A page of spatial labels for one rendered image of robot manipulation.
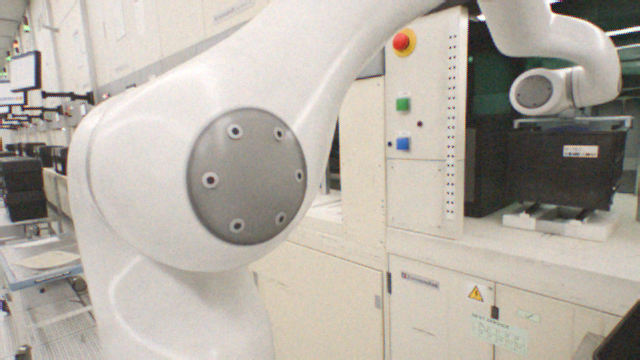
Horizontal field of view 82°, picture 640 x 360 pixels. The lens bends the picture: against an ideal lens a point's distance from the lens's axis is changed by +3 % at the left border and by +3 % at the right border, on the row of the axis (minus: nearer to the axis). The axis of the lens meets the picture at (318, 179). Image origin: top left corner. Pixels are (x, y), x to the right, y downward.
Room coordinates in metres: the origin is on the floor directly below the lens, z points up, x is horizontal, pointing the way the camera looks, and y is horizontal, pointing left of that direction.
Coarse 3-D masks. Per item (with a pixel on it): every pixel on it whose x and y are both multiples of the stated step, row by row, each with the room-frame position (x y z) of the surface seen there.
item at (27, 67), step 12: (12, 60) 2.89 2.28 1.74; (24, 60) 2.78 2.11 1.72; (36, 60) 2.70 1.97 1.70; (12, 72) 2.88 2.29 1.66; (24, 72) 2.77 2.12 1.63; (36, 72) 2.69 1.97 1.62; (12, 84) 2.87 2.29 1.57; (24, 84) 2.76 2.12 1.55; (36, 84) 2.68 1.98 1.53; (48, 96) 2.87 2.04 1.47; (60, 96) 2.90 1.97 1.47; (72, 96) 2.92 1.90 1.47; (84, 96) 3.04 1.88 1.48
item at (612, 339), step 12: (636, 312) 0.39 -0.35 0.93; (624, 324) 0.36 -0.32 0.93; (636, 324) 0.39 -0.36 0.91; (612, 336) 0.34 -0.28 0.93; (624, 336) 0.36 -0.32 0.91; (636, 336) 0.39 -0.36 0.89; (600, 348) 0.32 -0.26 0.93; (612, 348) 0.34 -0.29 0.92; (624, 348) 0.36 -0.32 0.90; (636, 348) 0.40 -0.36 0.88
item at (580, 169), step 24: (528, 120) 0.97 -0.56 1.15; (552, 120) 0.93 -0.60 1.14; (576, 120) 0.90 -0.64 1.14; (600, 120) 0.87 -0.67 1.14; (624, 120) 0.84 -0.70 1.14; (528, 144) 0.89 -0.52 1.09; (552, 144) 0.85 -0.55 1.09; (576, 144) 0.82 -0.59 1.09; (600, 144) 0.79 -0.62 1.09; (624, 144) 0.90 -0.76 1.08; (528, 168) 0.89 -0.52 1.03; (552, 168) 0.85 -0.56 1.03; (576, 168) 0.82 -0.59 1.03; (600, 168) 0.79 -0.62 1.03; (504, 192) 0.93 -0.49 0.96; (528, 192) 0.89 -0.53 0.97; (552, 192) 0.86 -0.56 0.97; (576, 192) 0.82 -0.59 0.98; (600, 192) 0.79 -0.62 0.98
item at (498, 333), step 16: (400, 32) 0.94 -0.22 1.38; (624, 80) 1.32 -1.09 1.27; (624, 96) 1.31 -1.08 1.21; (400, 112) 0.94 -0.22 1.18; (592, 112) 1.38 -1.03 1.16; (608, 112) 1.34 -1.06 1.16; (624, 112) 1.31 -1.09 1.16; (448, 128) 0.84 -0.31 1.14; (544, 128) 1.49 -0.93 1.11; (608, 128) 1.34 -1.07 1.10; (624, 160) 1.29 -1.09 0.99; (624, 176) 1.30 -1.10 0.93; (448, 192) 0.84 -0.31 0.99; (480, 320) 0.78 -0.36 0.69; (496, 320) 0.75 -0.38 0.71; (480, 336) 0.78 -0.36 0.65; (496, 336) 0.75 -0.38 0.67; (512, 336) 0.73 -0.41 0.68
